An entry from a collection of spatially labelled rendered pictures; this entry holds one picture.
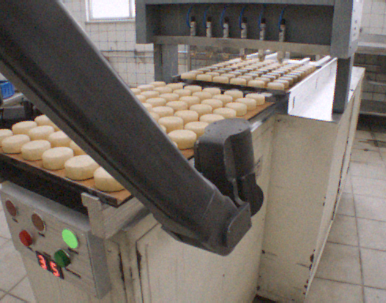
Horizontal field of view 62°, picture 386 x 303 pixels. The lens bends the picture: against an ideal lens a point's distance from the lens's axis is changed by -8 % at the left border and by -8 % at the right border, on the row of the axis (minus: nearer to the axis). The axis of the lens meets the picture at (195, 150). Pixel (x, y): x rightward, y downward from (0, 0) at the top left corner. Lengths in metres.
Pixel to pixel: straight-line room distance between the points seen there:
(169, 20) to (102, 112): 1.05
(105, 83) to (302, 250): 1.08
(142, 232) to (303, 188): 0.70
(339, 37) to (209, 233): 0.74
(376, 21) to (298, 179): 3.38
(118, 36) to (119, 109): 4.84
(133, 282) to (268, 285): 0.90
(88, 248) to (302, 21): 0.86
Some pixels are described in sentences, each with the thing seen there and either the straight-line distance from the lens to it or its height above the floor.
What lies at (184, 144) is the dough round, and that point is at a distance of 0.58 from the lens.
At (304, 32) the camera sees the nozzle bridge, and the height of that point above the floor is 1.08.
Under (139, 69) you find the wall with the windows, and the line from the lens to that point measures 4.97.
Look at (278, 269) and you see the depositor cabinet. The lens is 1.33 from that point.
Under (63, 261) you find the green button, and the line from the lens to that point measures 0.59.
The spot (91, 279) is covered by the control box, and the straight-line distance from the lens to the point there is 0.57.
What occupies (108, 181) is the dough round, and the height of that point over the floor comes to 0.92.
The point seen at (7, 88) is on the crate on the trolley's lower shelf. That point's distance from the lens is 4.76.
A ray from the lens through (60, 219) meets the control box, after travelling 0.55.
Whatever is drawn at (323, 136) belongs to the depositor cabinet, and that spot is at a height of 0.79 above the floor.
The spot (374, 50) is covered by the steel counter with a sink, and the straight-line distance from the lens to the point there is 3.59.
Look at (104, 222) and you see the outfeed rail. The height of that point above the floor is 0.87.
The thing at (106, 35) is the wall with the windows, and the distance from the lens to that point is 5.20.
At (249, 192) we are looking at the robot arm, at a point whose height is 0.91.
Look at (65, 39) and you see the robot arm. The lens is 0.23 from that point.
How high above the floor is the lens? 1.13
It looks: 23 degrees down
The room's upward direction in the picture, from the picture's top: straight up
